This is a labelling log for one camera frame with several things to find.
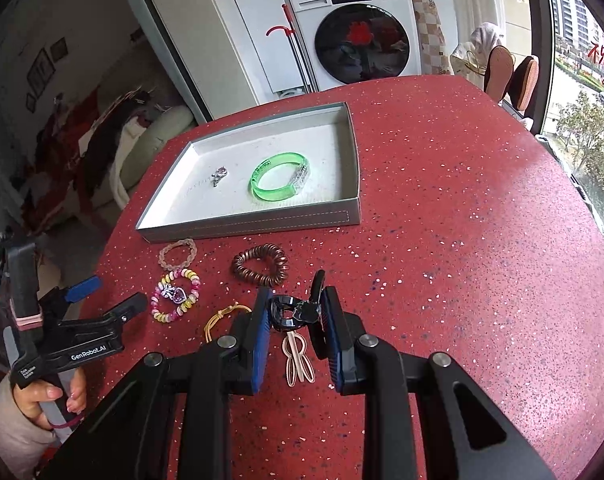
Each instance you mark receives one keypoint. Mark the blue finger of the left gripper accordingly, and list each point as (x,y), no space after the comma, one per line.
(80,291)

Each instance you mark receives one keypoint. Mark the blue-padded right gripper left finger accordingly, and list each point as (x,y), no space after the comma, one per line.
(129,433)

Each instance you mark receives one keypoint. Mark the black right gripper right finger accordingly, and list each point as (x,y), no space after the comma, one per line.
(423,417)

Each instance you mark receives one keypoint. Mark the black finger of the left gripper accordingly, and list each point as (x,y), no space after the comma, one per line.
(125,310)

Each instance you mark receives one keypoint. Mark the beige hair clip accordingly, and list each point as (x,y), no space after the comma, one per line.
(298,366)

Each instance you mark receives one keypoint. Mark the black claw hair clip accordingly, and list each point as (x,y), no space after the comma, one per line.
(288,313)

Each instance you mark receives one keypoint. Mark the small silver brooch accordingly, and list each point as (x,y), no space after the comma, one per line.
(219,175)

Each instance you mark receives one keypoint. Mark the green translucent bangle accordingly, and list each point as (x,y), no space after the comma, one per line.
(284,192)

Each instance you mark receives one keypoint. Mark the grey jewelry tray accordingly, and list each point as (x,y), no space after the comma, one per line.
(186,204)

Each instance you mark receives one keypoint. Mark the person's left hand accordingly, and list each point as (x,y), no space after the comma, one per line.
(28,399)

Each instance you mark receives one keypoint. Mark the cream sofa with clothes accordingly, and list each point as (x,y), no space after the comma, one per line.
(117,147)

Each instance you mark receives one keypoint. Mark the white cabinet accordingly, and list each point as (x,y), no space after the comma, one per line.
(222,55)

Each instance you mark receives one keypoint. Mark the white washing machine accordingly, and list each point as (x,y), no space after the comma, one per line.
(350,41)

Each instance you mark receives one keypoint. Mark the brown chair right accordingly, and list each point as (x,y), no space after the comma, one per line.
(523,82)

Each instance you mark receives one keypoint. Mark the brown chair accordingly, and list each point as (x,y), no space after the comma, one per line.
(523,82)
(498,72)

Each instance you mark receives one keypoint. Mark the brown chair left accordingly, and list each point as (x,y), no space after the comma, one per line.
(498,72)

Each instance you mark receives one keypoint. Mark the white bag on chair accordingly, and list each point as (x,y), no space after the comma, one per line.
(470,58)

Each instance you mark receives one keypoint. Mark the checkered cloth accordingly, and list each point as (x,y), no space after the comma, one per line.
(432,43)

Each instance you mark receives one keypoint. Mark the wall picture frames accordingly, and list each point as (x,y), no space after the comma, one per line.
(42,70)

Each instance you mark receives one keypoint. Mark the red-handled mop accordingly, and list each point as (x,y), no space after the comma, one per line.
(290,34)

